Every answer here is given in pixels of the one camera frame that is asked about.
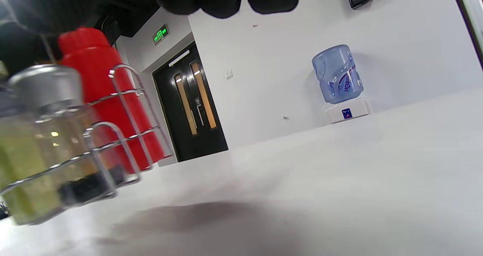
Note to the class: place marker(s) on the red ketchup seasoning bottle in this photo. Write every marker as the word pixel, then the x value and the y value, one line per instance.
pixel 105 90

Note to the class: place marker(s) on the glass pepper seasoning bottle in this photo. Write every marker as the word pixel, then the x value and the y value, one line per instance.
pixel 45 86

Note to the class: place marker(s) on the clear oil seasoning bottle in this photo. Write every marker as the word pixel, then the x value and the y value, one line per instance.
pixel 19 173

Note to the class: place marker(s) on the green exit sign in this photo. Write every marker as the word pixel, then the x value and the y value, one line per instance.
pixel 161 34

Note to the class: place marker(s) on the black double door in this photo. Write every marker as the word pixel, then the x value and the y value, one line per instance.
pixel 211 142

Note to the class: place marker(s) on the inverted blue dispenser jug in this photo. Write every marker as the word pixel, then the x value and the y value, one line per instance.
pixel 337 74

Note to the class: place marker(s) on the white water dispenser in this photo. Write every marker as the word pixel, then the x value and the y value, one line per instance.
pixel 349 112

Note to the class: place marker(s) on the white light switch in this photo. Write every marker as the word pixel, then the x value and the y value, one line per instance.
pixel 228 74

